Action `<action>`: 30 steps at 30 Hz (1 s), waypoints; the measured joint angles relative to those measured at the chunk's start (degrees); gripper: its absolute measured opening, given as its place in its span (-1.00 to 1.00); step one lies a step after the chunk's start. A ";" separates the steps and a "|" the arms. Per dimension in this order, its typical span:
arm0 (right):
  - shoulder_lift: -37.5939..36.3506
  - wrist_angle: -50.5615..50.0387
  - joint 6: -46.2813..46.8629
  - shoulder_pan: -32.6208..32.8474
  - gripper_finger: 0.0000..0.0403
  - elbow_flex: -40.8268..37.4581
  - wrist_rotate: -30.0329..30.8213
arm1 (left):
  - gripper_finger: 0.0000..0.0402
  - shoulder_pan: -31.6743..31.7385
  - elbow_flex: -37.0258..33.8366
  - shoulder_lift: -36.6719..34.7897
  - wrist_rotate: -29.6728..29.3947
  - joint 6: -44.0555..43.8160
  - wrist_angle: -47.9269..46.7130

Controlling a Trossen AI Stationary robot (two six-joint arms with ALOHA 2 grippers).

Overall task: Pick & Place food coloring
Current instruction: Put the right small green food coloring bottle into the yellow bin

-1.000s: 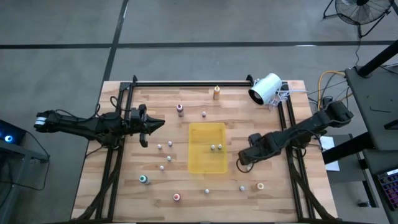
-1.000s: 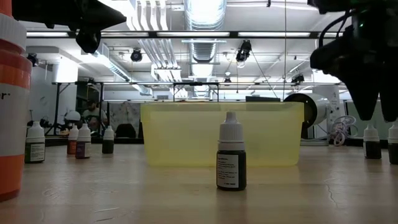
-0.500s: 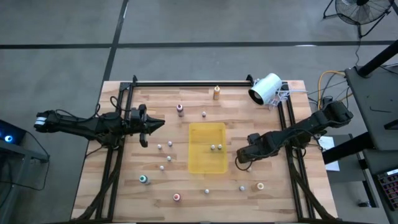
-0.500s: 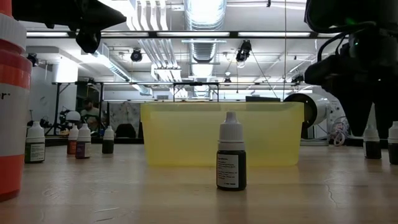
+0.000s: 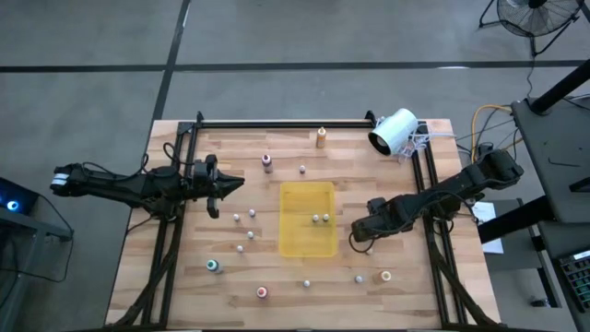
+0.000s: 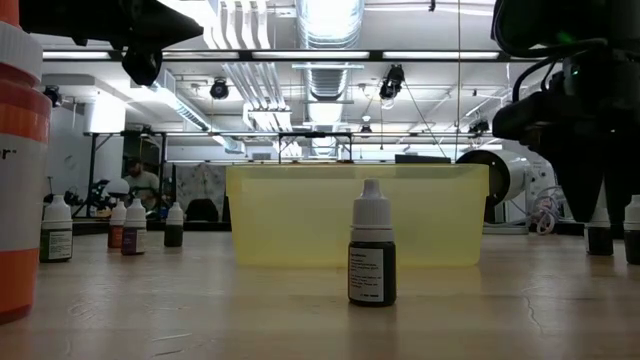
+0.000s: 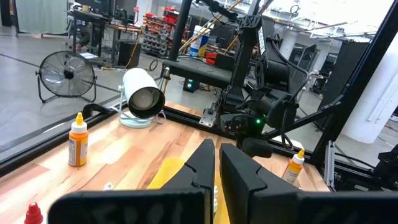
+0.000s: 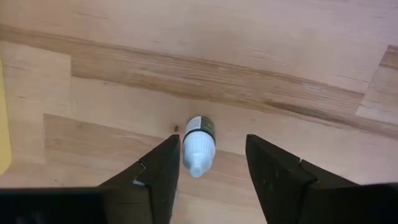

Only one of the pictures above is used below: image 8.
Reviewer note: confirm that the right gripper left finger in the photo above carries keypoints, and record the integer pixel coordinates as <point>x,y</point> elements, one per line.
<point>155,186</point>

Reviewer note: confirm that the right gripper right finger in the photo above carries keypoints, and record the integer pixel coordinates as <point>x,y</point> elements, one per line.
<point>280,186</point>

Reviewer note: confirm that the small dark coloring bottle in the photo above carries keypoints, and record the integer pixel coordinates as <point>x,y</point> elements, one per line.
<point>199,149</point>

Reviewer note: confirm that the yellow translucent plastic bin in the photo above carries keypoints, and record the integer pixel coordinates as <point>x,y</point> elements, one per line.
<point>3,124</point>

